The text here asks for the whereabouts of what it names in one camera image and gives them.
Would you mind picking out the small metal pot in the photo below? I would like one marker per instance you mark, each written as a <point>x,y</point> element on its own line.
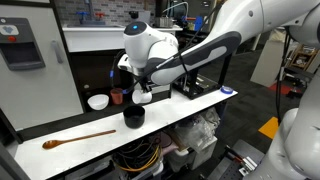
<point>163,22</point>

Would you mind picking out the wooden spoon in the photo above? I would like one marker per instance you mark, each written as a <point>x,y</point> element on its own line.
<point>76,138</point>

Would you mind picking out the white lidded container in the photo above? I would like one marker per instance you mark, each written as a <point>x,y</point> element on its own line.
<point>200,156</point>

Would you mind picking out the clear plastic bag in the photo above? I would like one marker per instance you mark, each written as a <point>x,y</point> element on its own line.
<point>193,133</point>

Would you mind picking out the toy faucet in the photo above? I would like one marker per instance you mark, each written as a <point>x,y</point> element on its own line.
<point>89,15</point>

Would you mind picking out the aluminium extrusion bracket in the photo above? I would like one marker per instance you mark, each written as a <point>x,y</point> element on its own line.
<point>246,161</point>

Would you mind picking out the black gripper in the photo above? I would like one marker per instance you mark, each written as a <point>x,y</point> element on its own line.
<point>143,81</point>

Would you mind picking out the white toy kitchen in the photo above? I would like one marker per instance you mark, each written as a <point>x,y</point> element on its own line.
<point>33,93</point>

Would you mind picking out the blue tape roll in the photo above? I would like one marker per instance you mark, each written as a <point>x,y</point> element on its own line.
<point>226,89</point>

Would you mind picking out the black 3D printer frame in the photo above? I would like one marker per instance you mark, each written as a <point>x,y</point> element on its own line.
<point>200,87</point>

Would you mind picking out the blue plastic container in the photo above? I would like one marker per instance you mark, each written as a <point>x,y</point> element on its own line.
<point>198,23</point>

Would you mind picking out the grey toy pot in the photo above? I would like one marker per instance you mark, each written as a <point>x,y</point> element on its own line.
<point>143,15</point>

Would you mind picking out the white bowl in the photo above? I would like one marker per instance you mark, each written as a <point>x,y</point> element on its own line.
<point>98,102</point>

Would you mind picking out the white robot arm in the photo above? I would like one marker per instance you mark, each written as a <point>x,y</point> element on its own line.
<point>233,30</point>

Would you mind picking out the black cup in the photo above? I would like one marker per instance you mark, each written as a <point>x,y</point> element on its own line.
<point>134,118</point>

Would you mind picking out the terracotta cup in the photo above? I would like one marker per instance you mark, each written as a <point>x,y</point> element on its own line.
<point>116,96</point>

